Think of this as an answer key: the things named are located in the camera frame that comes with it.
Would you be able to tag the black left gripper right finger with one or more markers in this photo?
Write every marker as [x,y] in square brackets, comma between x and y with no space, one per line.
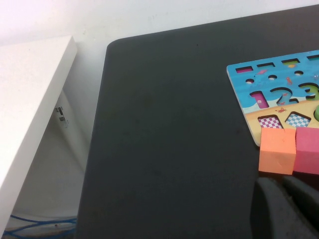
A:
[305,195]

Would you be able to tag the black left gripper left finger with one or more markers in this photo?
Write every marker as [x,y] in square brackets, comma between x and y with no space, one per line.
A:
[271,214]

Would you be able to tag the green circle piece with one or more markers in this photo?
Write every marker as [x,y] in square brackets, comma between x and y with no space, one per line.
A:
[317,113]

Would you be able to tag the colourful wooden number puzzle board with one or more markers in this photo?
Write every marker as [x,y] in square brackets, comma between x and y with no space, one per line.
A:
[281,72]

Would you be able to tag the hot pink foam cube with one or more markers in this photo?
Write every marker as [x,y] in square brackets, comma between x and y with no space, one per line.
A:
[307,149]

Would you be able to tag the orange foam cube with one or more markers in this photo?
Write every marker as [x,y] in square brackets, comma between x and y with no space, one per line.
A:
[276,149]

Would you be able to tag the black white label sticker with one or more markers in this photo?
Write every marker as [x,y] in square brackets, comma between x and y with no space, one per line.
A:
[61,113]

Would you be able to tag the white side table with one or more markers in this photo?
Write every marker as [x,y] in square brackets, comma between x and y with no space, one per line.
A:
[25,87]

